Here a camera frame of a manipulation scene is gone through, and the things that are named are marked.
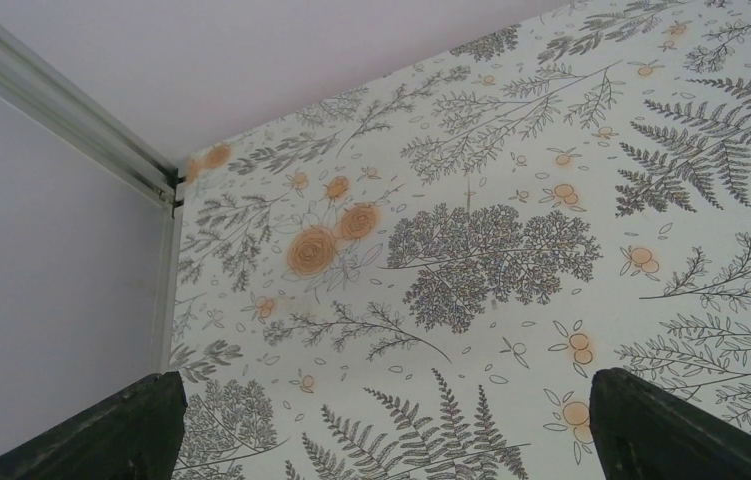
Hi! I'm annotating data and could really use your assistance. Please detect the floral patterned table mat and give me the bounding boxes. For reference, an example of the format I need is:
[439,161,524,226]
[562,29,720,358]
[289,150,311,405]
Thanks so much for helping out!
[170,1,751,479]

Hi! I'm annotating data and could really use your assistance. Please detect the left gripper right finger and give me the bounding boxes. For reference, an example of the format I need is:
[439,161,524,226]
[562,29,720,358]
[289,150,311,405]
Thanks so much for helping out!
[589,367,751,479]

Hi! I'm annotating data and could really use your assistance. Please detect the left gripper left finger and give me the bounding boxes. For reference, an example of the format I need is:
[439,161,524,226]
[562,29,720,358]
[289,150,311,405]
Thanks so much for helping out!
[0,371,188,479]

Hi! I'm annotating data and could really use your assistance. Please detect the aluminium corner post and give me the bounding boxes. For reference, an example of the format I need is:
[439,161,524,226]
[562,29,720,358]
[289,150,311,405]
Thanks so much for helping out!
[0,24,183,372]

